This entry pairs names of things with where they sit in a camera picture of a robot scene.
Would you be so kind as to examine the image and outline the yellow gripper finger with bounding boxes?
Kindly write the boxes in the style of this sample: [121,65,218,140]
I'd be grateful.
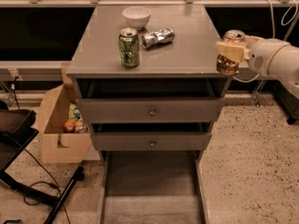
[216,41,249,63]

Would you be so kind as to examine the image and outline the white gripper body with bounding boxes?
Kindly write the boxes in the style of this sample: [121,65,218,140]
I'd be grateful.
[245,35,290,77]

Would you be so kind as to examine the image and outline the orange soda can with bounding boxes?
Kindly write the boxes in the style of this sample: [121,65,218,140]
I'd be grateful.
[217,30,245,75]

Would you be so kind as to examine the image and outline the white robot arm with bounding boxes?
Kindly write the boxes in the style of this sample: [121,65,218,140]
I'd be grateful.
[216,35,299,99]

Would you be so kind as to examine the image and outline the crushed silver can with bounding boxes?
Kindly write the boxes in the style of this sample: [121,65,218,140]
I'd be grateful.
[141,28,175,49]

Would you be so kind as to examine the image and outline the grey wooden drawer cabinet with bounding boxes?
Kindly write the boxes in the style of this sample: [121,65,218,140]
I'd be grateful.
[65,4,239,224]

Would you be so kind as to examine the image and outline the green soda can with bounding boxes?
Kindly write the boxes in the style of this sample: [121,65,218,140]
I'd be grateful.
[119,27,139,68]

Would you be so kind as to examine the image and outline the grey lower middle drawer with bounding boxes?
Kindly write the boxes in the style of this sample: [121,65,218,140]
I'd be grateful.
[92,133,211,151]

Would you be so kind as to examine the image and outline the grey open bottom drawer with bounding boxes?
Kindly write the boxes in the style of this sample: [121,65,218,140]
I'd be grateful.
[96,151,208,224]

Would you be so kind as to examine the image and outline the small can in box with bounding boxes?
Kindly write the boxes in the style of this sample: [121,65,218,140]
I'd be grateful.
[75,120,89,133]

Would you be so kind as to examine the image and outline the dark cabinet at right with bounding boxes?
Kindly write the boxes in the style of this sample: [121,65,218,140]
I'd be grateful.
[274,81,299,125]

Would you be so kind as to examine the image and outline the white ceramic bowl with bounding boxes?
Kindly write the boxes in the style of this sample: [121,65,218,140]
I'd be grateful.
[122,7,151,30]

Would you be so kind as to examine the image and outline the green snack bag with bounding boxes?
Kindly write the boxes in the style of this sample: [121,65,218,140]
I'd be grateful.
[68,103,82,122]

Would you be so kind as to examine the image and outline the red apple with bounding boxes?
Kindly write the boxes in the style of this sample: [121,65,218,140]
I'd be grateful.
[64,120,76,133]

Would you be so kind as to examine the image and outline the cardboard box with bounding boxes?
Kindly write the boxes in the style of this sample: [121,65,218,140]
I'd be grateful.
[36,62,92,163]

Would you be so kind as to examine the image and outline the black stand base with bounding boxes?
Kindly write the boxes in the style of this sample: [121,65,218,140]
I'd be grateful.
[0,102,84,224]

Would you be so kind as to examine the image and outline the white cable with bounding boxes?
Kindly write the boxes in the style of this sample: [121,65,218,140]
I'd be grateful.
[232,0,299,84]

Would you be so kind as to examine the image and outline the metal window rail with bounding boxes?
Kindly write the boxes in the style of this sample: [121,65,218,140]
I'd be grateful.
[0,0,299,82]

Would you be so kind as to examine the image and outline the black floor cable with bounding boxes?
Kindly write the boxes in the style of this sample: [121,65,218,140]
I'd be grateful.
[10,81,72,224]

